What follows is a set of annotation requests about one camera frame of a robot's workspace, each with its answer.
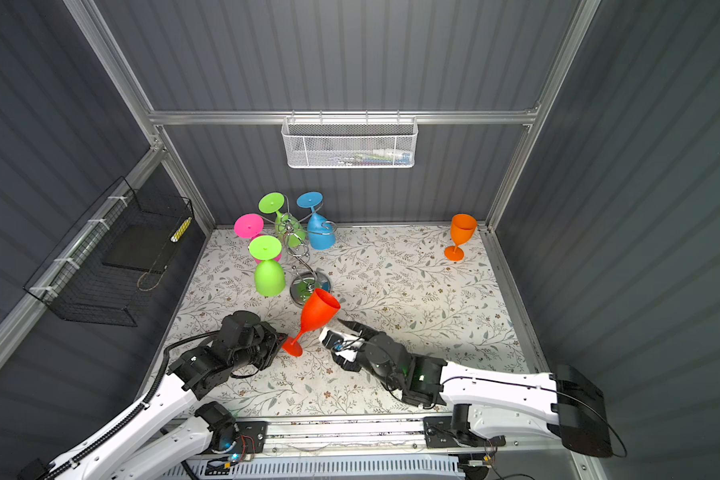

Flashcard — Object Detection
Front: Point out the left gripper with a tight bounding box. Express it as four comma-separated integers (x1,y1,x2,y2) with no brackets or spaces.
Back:
231,320,289,374

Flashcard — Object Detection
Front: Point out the red wine glass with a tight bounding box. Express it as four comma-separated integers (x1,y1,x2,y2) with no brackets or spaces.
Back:
283,289,341,357

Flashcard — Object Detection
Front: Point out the yellow-green wine glass front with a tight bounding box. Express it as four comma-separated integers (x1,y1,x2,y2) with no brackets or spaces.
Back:
249,235,286,297

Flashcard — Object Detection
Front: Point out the pink wine glass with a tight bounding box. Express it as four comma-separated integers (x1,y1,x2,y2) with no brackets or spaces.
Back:
234,213,276,264

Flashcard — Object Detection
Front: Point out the chrome wine glass rack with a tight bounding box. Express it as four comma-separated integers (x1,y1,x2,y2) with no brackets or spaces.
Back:
272,209,340,308

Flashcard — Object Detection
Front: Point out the orange wine glass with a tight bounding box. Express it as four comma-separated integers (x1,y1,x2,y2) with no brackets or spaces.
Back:
444,214,478,262

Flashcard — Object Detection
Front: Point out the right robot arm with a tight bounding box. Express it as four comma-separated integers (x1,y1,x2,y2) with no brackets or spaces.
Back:
320,321,619,458

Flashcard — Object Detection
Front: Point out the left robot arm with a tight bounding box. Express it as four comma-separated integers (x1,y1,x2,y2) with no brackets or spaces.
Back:
17,311,288,479

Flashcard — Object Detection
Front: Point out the blue wine glass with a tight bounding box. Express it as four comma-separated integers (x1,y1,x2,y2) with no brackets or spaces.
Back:
297,191,336,251

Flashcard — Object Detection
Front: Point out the green wine glass back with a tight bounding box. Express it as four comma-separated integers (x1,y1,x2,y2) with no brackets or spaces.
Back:
258,192,306,249

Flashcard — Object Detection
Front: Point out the yellow marker in basket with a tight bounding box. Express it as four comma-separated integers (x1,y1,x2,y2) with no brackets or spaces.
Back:
170,216,193,243

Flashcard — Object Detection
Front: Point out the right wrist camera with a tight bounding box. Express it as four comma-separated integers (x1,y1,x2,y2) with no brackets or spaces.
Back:
319,328,362,365

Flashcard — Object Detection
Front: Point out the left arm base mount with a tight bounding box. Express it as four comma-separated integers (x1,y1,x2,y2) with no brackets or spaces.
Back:
209,421,269,455

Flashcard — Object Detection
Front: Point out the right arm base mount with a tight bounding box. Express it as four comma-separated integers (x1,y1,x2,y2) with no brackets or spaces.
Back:
422,415,506,449

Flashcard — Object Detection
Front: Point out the white perforated cable tray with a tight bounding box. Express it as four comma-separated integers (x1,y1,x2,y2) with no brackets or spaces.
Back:
188,454,465,479

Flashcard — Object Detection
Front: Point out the black wire wall basket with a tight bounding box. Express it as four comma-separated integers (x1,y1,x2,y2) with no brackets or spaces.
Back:
24,180,194,327

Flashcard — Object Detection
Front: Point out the white wire wall basket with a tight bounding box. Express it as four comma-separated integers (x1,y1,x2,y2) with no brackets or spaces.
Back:
281,118,419,169

